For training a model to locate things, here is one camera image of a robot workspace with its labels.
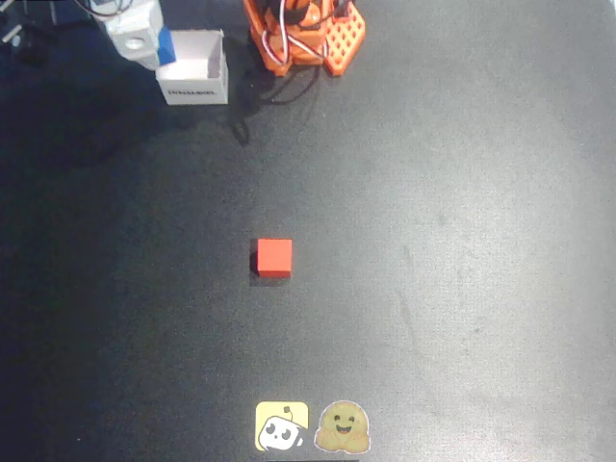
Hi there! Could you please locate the blue block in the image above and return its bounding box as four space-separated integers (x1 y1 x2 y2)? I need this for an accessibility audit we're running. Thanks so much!
157 26 176 66

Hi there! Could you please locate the white cardboard box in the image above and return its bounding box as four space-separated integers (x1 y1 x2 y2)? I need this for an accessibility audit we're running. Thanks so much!
154 29 230 107

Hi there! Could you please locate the red cube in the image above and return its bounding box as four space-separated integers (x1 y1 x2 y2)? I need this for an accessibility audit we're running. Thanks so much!
255 238 294 279

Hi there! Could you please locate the yellow robot face sticker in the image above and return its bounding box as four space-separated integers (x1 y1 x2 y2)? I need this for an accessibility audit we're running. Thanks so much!
254 400 310 452

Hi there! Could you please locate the hugging face emoji sticker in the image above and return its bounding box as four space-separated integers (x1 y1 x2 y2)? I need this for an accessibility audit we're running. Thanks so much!
313 399 372 455

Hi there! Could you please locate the white and red servo cable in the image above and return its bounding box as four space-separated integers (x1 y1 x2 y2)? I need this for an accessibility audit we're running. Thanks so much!
262 0 330 65

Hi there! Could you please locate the black cable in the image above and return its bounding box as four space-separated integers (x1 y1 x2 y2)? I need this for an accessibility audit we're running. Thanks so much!
267 61 322 105

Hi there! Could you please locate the orange perforated base plate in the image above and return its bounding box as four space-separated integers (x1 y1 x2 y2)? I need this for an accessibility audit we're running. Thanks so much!
322 0 368 78

